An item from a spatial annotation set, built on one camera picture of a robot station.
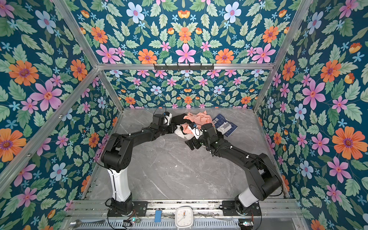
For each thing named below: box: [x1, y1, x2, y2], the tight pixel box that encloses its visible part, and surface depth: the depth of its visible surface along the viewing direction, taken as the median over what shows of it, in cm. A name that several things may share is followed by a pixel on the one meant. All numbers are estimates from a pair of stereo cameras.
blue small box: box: [154, 209, 163, 223], surface depth 73 cm
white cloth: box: [174, 124, 195, 141], surface depth 101 cm
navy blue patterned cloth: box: [212, 113, 238, 138], surface depth 110 cm
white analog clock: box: [174, 206, 194, 230], surface depth 70 cm
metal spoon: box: [69, 219, 106, 229], surface depth 70 cm
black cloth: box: [171, 113, 193, 129], surface depth 103 cm
